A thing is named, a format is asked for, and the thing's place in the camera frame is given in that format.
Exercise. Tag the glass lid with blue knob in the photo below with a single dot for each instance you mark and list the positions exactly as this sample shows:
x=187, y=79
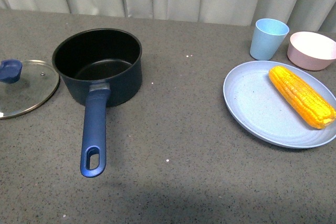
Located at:
x=25, y=86

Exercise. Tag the yellow corn cob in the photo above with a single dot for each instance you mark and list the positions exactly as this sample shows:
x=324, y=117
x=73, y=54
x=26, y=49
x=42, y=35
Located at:
x=308, y=103

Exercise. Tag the dark blue saucepan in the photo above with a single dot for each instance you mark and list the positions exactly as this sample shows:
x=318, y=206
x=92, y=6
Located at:
x=101, y=68

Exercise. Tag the light blue plate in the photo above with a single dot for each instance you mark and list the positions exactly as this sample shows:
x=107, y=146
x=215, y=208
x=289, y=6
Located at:
x=259, y=108

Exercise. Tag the light blue cup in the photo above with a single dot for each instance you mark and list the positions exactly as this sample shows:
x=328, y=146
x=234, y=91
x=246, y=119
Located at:
x=267, y=37

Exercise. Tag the pink bowl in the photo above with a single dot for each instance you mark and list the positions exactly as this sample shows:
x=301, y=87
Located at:
x=311, y=51

